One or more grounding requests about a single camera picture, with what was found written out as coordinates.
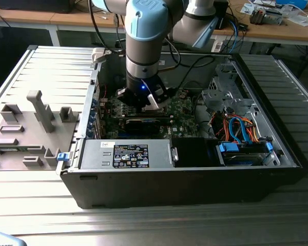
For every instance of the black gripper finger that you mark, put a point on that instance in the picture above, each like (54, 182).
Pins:
(170, 94)
(123, 96)

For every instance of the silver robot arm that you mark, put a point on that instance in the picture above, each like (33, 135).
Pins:
(146, 25)

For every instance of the black RAM slot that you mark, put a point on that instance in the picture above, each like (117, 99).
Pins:
(164, 118)
(164, 123)

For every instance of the round coin cell battery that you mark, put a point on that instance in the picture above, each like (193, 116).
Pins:
(182, 95)

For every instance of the green motherboard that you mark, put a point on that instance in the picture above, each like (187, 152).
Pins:
(184, 120)

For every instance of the black graphics card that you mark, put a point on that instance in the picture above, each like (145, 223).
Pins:
(142, 126)

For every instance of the metal drive cage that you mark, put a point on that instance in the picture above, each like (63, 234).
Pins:
(218, 98)

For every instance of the white plastic case latch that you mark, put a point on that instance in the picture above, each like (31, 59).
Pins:
(97, 53)

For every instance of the grey power supply unit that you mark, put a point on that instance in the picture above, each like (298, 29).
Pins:
(93, 153)

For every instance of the white tag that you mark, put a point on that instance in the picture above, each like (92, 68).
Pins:
(216, 46)

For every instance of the hard disk in blue carrier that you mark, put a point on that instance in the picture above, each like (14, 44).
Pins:
(227, 148)

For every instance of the blue case latch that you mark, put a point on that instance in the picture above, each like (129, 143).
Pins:
(62, 157)

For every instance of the black PC case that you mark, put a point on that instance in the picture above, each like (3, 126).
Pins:
(166, 189)

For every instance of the grey parts rack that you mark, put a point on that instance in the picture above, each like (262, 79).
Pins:
(28, 120)

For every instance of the wooden desk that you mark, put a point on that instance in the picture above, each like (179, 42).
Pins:
(66, 15)

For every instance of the metal device on desk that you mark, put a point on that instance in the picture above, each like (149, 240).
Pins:
(267, 16)

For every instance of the green RAM stick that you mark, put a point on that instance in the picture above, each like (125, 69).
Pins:
(10, 149)

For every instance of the black flat device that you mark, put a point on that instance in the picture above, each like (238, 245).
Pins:
(33, 6)

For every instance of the blue box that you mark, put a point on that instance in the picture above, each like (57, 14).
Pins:
(295, 2)

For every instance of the grey rounded object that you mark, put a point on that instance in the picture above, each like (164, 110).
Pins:
(2, 239)

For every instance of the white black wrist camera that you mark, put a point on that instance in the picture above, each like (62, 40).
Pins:
(154, 101)

